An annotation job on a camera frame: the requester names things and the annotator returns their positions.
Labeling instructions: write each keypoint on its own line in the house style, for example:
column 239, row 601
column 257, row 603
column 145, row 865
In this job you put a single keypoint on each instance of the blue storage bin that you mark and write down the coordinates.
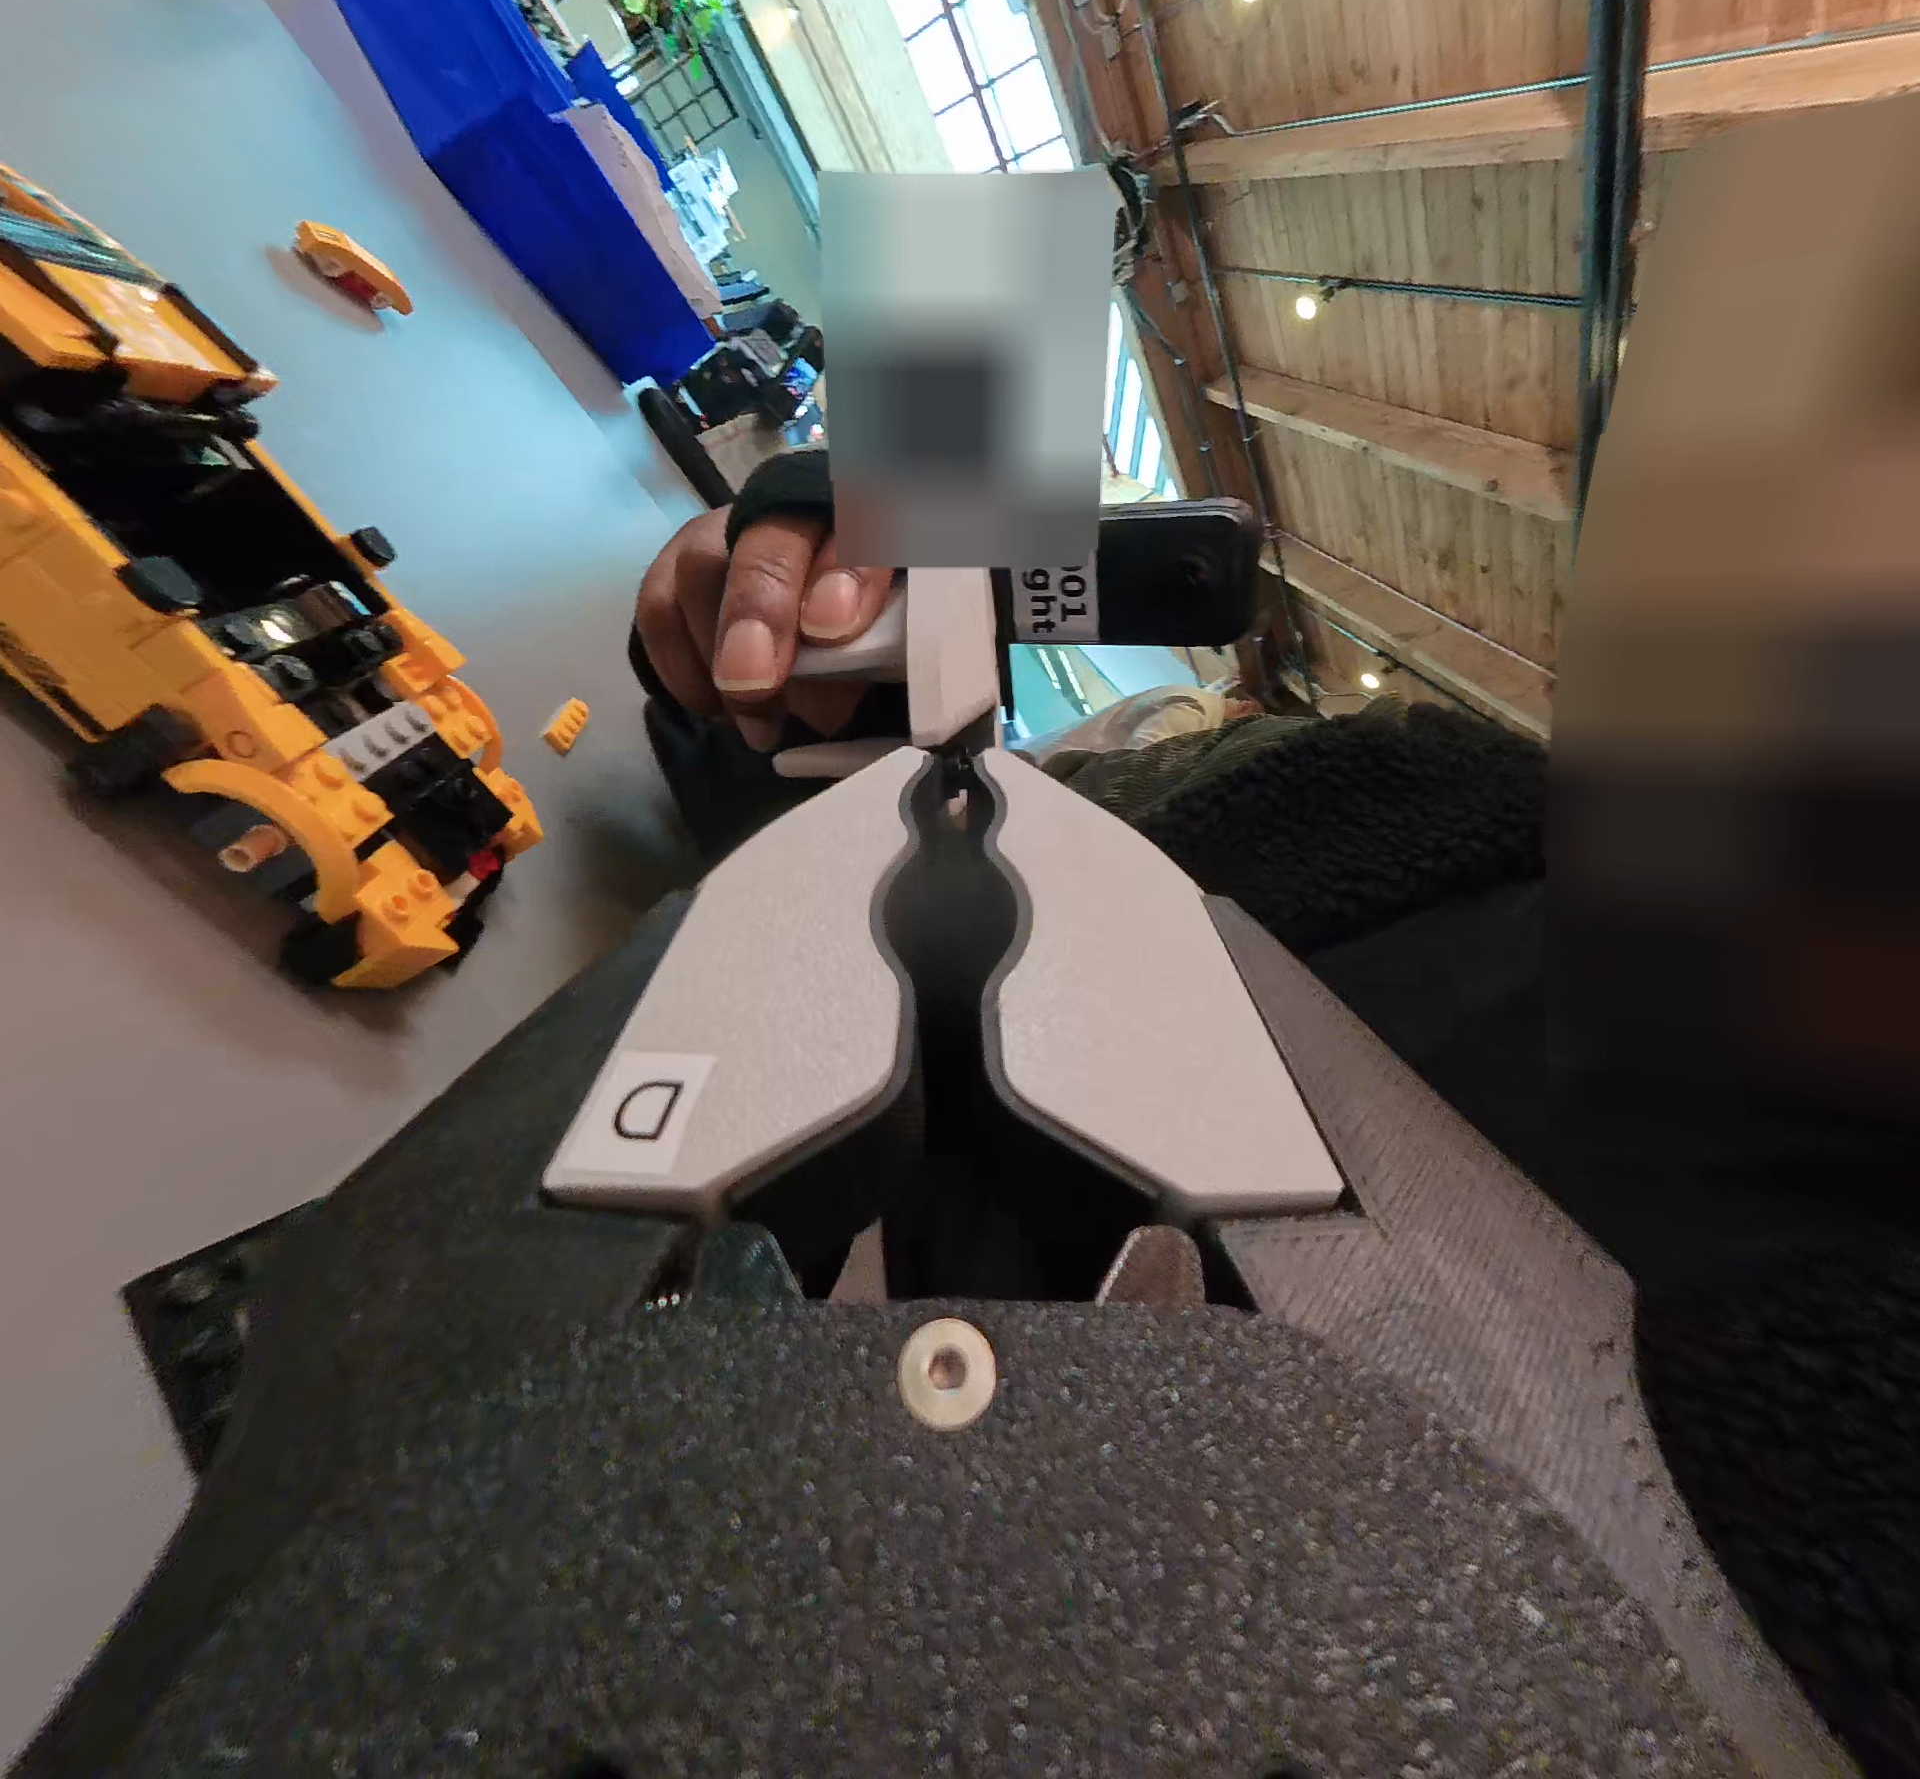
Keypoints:
column 481, row 129

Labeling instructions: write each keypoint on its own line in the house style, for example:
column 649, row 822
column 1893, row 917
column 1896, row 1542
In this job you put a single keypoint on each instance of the crumpled white paper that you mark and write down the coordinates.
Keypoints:
column 639, row 189

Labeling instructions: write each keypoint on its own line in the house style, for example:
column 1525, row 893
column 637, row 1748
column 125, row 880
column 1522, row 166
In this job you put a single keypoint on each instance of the person's right forearm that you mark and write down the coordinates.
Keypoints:
column 1352, row 817

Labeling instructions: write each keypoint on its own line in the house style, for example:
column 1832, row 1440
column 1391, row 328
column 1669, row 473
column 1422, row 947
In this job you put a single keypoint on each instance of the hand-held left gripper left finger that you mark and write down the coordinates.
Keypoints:
column 751, row 1029

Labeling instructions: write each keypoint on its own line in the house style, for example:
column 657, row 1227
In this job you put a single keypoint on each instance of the person's right hand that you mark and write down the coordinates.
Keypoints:
column 751, row 594

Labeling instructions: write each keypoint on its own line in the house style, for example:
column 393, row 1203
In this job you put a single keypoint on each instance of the yellow lego bumper assembly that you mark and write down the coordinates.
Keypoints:
column 339, row 253

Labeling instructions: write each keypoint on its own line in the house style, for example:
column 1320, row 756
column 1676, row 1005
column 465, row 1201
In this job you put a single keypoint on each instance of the small yellow lego brick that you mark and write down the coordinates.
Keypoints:
column 566, row 730

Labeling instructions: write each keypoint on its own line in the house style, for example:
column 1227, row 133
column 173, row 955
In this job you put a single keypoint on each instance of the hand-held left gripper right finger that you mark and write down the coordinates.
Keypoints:
column 1156, row 1044

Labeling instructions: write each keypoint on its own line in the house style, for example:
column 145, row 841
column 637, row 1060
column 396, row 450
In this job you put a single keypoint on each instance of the yellow lego car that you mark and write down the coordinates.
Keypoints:
column 74, row 639

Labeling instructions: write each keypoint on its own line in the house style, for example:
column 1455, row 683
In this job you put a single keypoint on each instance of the person's dark clothing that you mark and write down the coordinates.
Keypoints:
column 1799, row 1360

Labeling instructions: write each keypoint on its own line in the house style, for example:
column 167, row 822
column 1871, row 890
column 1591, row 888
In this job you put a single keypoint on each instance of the green potted plant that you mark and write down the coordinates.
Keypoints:
column 668, row 9

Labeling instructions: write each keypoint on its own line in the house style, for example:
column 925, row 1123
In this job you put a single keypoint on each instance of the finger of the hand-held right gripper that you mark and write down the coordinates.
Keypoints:
column 947, row 654

